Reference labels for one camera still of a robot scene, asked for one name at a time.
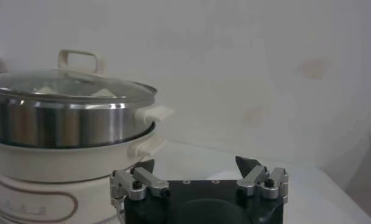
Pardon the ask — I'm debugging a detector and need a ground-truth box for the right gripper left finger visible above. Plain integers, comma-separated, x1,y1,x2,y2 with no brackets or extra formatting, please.
109,159,171,214

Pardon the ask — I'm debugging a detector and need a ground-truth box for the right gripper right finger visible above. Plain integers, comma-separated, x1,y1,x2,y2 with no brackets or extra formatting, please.
235,155,290,205

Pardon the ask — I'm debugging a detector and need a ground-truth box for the white steamed baozi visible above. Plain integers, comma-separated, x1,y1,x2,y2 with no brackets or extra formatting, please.
94,87,118,97
36,86,57,95

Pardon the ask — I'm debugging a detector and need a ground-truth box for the glass pot lid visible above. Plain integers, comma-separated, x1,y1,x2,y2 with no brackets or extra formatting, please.
0,49,158,103

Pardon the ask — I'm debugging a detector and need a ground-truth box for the stainless steel steamer basket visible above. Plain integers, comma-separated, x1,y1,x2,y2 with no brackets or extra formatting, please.
0,91,175,150

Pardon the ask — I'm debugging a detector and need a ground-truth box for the cream electric cooker base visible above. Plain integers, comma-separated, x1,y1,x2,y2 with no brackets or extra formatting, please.
0,121,168,224

